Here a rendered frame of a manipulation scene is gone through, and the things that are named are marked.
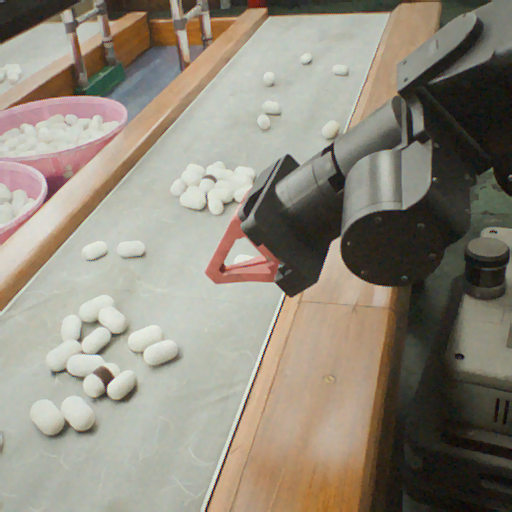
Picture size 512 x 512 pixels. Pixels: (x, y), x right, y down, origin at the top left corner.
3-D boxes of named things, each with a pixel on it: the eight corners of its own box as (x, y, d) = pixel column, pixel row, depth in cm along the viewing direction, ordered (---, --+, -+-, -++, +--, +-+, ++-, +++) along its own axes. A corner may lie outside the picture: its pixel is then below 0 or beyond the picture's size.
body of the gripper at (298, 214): (232, 231, 47) (314, 172, 42) (270, 164, 55) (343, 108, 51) (296, 298, 48) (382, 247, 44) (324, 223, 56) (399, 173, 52)
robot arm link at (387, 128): (458, 128, 47) (404, 70, 45) (466, 189, 42) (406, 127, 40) (376, 183, 51) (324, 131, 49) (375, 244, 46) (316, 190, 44)
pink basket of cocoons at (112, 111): (159, 146, 129) (150, 96, 124) (97, 216, 108) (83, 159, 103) (31, 143, 136) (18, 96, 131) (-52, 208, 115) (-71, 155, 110)
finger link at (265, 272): (170, 263, 53) (255, 200, 48) (200, 216, 59) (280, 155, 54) (230, 324, 55) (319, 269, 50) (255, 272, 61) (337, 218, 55)
